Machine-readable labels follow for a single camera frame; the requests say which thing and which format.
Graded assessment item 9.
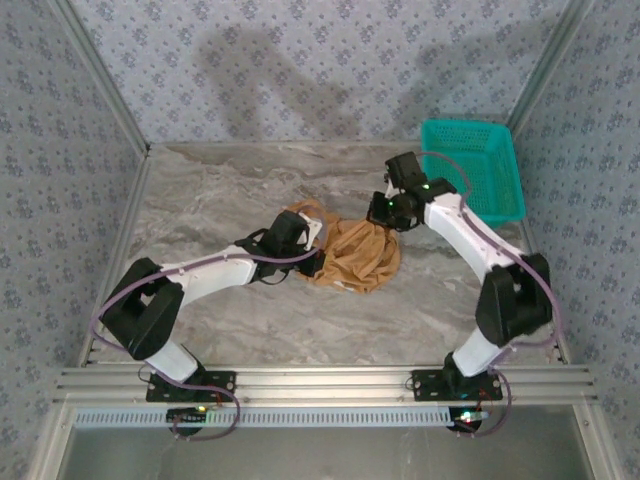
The aluminium side rail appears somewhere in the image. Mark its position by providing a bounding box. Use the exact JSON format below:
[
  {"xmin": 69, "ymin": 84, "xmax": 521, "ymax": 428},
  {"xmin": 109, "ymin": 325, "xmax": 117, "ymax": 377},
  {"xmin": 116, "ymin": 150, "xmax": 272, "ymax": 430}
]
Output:
[
  {"xmin": 79, "ymin": 152, "xmax": 153, "ymax": 367},
  {"xmin": 517, "ymin": 219, "xmax": 574, "ymax": 366}
]

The aluminium frame leg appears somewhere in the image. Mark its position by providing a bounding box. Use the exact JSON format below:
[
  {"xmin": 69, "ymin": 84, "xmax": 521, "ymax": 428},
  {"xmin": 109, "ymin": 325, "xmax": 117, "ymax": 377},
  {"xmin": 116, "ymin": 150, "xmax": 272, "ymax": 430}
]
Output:
[
  {"xmin": 27, "ymin": 404, "xmax": 77, "ymax": 480},
  {"xmin": 571, "ymin": 404, "xmax": 620, "ymax": 480}
]

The orange t-shirt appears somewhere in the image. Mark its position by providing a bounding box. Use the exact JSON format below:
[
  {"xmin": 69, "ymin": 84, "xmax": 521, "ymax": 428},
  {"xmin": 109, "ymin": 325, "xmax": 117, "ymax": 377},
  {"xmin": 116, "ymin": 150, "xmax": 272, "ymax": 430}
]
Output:
[{"xmin": 284, "ymin": 198, "xmax": 404, "ymax": 295}]

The aluminium corner post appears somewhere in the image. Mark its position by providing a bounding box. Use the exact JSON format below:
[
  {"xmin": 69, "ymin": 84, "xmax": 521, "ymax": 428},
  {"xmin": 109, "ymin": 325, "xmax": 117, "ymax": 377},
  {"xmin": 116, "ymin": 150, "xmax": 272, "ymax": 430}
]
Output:
[
  {"xmin": 505, "ymin": 0, "xmax": 600, "ymax": 139},
  {"xmin": 52, "ymin": 0, "xmax": 153, "ymax": 157}
]

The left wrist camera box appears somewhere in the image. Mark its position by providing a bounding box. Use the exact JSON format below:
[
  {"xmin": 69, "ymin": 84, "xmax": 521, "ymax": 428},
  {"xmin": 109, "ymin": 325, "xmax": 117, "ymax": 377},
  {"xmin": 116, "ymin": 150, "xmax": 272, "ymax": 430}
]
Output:
[{"xmin": 266, "ymin": 209, "xmax": 324, "ymax": 253}]

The black controller board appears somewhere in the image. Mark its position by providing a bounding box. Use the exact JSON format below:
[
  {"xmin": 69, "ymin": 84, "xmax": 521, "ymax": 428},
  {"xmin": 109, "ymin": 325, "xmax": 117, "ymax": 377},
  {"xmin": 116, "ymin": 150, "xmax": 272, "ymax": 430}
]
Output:
[
  {"xmin": 448, "ymin": 406, "xmax": 490, "ymax": 431},
  {"xmin": 166, "ymin": 406, "xmax": 210, "ymax": 427}
]

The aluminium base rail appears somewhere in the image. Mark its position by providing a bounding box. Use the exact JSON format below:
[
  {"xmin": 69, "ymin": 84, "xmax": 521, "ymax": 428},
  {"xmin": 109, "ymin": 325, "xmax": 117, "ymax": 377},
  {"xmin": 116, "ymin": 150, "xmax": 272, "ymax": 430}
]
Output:
[{"xmin": 53, "ymin": 363, "xmax": 600, "ymax": 407}]

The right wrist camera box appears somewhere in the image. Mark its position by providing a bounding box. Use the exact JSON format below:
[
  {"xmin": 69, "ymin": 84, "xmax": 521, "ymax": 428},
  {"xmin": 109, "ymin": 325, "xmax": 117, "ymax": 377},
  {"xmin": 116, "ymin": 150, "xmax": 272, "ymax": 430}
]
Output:
[{"xmin": 383, "ymin": 151, "xmax": 427, "ymax": 194}]

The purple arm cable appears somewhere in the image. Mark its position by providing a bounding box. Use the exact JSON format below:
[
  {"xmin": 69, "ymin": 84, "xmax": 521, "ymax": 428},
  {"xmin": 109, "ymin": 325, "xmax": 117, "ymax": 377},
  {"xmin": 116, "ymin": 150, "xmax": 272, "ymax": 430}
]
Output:
[
  {"xmin": 89, "ymin": 209, "xmax": 332, "ymax": 442},
  {"xmin": 417, "ymin": 150, "xmax": 569, "ymax": 440}
]

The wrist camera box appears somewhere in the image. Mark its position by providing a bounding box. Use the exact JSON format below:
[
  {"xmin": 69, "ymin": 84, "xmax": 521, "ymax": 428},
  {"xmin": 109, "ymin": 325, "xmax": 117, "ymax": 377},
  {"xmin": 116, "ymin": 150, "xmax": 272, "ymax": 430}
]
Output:
[
  {"xmin": 383, "ymin": 151, "xmax": 427, "ymax": 194},
  {"xmin": 266, "ymin": 209, "xmax": 324, "ymax": 253}
]

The slotted grey cable duct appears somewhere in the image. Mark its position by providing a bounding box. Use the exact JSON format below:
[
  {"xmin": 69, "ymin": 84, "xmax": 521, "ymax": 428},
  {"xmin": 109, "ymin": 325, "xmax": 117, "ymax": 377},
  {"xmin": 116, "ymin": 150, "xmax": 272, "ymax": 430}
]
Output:
[{"xmin": 72, "ymin": 405, "xmax": 454, "ymax": 429}]

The teal plastic basket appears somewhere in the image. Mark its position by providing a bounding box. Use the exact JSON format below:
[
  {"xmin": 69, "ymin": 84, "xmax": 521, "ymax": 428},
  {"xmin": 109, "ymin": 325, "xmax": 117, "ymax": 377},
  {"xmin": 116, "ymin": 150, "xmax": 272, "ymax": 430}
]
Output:
[{"xmin": 419, "ymin": 118, "xmax": 526, "ymax": 229}]

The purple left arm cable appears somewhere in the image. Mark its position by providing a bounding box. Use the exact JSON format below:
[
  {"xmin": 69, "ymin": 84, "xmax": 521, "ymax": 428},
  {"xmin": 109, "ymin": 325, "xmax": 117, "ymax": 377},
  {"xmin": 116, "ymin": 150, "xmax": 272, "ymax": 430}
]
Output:
[{"xmin": 89, "ymin": 209, "xmax": 332, "ymax": 442}]

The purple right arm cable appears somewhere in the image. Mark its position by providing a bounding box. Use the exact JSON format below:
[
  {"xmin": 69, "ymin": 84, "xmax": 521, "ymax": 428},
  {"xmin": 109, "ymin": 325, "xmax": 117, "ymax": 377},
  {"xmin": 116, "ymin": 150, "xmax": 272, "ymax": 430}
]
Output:
[{"xmin": 417, "ymin": 150, "xmax": 569, "ymax": 440}]

